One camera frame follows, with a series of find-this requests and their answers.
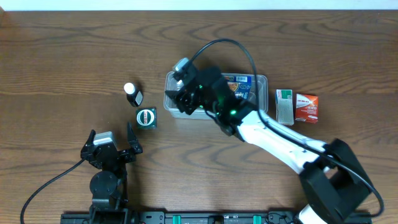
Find blue fever patch box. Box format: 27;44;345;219
223;73;252;100

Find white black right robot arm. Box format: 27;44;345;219
165;58;374;223

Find green white medicine box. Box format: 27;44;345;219
275;89;294;126

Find green Zam-Buk tin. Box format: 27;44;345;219
136;108;157;129

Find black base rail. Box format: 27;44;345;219
60;210;373;224

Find dark bottle white cap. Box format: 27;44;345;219
124;83;144;107

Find red white medicine box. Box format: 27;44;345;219
295;93;318;123

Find clear plastic container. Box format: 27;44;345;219
164;72;269;119

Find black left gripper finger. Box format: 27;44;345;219
85;129;96;147
127;122;143;154

